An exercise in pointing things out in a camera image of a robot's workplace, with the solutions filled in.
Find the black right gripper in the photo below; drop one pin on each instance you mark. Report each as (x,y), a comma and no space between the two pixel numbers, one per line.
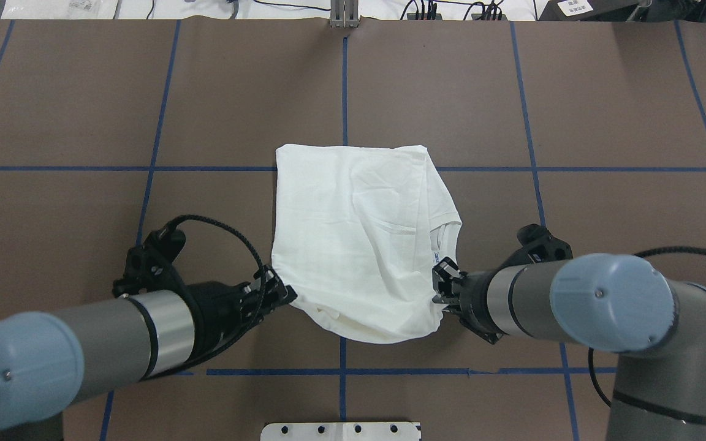
(473,294)

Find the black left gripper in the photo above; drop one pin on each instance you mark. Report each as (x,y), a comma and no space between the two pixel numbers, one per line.
(215,304)

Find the white long-sleeve printed shirt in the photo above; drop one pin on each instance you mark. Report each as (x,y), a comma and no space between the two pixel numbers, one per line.
(358,232)

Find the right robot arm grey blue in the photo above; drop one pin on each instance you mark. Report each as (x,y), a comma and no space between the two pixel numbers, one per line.
(618,304)

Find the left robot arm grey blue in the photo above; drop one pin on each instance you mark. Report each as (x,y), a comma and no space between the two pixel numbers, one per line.
(51,360)

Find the black box with white label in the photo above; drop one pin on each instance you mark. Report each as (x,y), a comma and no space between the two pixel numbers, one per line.
(606,11)

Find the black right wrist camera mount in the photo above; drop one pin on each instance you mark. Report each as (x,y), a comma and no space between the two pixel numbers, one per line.
(538,245)

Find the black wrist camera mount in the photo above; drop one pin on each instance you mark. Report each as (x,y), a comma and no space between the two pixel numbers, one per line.
(149,266)
(538,245)

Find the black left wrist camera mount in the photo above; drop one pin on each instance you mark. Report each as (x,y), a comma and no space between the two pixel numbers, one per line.
(149,266)

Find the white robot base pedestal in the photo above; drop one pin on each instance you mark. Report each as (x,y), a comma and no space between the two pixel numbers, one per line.
(388,430)

